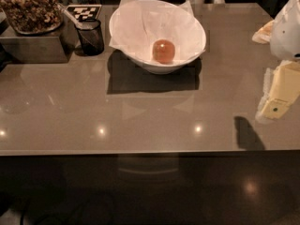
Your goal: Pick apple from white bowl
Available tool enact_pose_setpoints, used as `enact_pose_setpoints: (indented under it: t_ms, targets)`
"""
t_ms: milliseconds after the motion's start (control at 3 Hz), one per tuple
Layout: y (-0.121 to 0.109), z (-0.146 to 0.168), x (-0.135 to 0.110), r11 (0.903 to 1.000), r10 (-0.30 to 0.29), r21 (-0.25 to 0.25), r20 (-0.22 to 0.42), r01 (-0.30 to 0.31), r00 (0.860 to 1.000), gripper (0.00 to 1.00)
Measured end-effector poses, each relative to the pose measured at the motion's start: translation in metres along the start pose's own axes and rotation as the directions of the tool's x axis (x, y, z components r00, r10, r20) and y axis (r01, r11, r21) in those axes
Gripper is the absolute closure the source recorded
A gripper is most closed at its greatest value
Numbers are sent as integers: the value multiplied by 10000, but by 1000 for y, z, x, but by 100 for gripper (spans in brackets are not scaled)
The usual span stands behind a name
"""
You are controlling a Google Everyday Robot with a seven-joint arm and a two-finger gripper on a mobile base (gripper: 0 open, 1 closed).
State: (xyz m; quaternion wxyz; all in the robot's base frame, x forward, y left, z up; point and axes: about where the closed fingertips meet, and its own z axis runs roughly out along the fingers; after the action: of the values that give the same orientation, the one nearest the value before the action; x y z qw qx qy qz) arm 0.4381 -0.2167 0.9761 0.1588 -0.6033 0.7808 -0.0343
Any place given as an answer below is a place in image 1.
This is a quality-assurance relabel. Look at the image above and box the white paper liner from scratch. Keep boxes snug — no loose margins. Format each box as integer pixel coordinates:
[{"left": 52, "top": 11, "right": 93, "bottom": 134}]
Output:
[{"left": 109, "top": 0, "right": 206, "bottom": 64}]

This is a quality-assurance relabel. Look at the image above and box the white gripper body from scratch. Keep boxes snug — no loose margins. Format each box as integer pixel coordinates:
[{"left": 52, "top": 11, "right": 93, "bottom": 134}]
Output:
[{"left": 270, "top": 0, "right": 300, "bottom": 61}]

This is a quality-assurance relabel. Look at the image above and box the glass bowl of snacks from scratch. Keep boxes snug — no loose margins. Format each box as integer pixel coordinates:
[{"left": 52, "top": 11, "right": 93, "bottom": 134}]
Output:
[{"left": 0, "top": 0, "right": 63, "bottom": 35}]

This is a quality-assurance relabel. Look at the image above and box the black mesh pen cup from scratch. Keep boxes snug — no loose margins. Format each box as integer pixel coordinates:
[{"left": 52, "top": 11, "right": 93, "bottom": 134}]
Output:
[{"left": 75, "top": 19, "right": 104, "bottom": 56}]

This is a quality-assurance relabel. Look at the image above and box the red orange apple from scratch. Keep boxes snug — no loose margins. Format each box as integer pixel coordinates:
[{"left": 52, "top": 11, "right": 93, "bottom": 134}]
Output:
[{"left": 152, "top": 39, "right": 175, "bottom": 64}]

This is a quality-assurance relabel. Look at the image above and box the grey metal box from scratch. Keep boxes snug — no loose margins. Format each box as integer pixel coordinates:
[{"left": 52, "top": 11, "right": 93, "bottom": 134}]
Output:
[{"left": 0, "top": 19, "right": 79, "bottom": 64}]

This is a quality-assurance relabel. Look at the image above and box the white bowl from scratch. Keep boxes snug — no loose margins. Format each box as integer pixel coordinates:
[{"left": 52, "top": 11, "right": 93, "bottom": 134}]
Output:
[{"left": 108, "top": 0, "right": 207, "bottom": 76}]

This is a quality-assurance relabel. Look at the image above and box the black white marker tag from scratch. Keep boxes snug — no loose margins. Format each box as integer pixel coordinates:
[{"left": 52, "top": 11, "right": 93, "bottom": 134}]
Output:
[{"left": 67, "top": 5, "right": 101, "bottom": 21}]

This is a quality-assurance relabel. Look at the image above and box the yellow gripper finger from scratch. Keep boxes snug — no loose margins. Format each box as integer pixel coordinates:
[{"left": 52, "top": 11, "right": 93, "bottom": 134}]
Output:
[
  {"left": 255, "top": 61, "right": 300, "bottom": 124},
  {"left": 252, "top": 21, "right": 274, "bottom": 44}
]

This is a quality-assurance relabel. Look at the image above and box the white spoon in cup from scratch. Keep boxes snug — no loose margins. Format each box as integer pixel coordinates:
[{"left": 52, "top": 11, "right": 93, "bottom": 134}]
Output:
[{"left": 57, "top": 3, "right": 83, "bottom": 29}]

